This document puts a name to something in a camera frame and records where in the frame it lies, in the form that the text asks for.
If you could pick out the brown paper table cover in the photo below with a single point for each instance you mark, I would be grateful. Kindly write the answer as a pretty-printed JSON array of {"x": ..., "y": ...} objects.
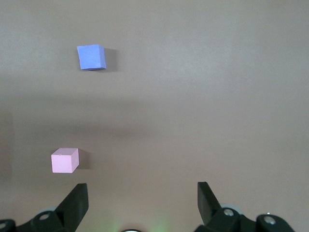
[{"x": 193, "y": 96}]

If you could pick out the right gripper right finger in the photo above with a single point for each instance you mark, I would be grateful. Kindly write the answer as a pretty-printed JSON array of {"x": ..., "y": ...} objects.
[{"x": 212, "y": 215}]

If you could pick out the pink foam block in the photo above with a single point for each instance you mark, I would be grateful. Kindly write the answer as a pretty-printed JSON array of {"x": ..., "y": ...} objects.
[{"x": 62, "y": 163}]

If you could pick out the purple foam block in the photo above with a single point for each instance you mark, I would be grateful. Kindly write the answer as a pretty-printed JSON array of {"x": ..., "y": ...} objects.
[{"x": 90, "y": 58}]

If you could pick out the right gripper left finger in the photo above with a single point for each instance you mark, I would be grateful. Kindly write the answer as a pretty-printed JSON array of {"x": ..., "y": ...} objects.
[{"x": 72, "y": 207}]

